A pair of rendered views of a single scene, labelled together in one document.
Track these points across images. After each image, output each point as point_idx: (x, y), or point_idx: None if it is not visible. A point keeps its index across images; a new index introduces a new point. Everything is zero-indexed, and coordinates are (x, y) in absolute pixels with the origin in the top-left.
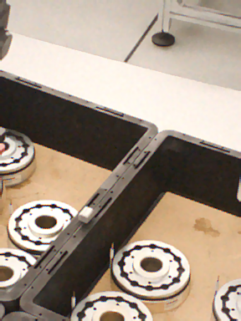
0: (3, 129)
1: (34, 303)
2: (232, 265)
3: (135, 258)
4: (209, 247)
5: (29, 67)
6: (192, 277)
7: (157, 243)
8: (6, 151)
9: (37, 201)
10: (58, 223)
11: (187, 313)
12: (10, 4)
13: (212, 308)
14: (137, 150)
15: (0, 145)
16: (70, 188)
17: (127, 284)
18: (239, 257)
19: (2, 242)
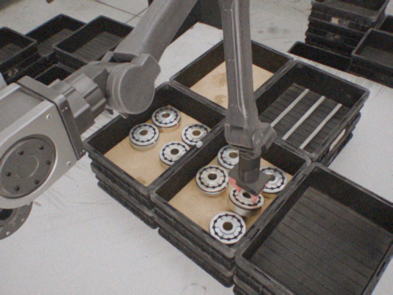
0: (228, 174)
1: None
2: (139, 163)
3: (180, 154)
4: (144, 172)
5: None
6: (157, 159)
7: (168, 161)
8: (224, 221)
9: (214, 189)
10: (206, 174)
11: None
12: (224, 123)
13: (158, 139)
14: (165, 178)
15: (230, 179)
16: (195, 212)
17: (186, 146)
18: (134, 165)
19: (231, 185)
